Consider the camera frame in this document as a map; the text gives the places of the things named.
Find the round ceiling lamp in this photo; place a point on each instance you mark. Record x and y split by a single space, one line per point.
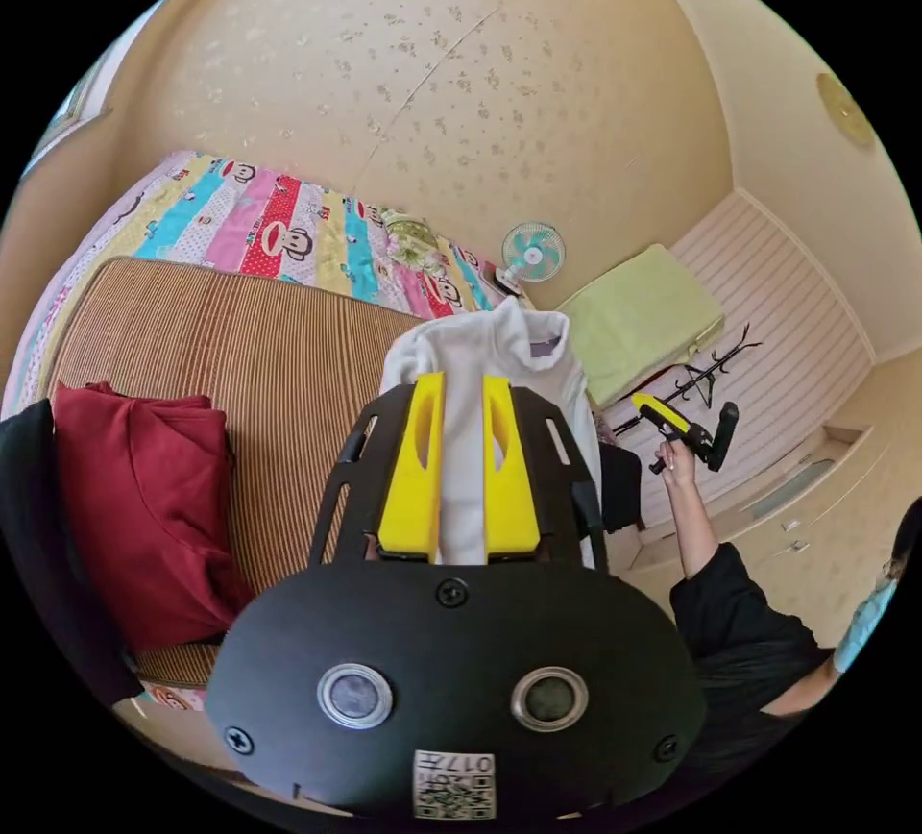
844 107

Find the window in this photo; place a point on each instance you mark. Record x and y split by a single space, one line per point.
66 113

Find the small teal fan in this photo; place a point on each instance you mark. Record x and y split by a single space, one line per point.
533 255

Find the light green folded blanket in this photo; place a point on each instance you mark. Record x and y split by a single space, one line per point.
637 322

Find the black coat rack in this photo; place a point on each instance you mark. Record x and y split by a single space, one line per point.
709 365

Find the bed with woven mat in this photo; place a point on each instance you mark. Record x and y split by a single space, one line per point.
288 358

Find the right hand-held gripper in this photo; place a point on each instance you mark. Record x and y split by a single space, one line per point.
686 434

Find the person's body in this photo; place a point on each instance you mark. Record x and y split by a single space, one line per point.
763 639

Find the floral green pillow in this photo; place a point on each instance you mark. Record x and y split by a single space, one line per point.
409 240

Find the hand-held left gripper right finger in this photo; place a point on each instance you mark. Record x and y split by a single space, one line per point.
513 488

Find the white long sleeve shirt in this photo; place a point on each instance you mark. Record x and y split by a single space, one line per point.
497 344

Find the person's right hand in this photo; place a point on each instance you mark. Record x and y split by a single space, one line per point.
676 465

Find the pile of clothes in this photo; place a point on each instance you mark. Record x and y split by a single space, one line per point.
144 488

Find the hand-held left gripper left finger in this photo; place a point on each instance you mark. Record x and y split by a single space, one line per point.
413 481

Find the person's right forearm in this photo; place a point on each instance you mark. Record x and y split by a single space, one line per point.
697 528

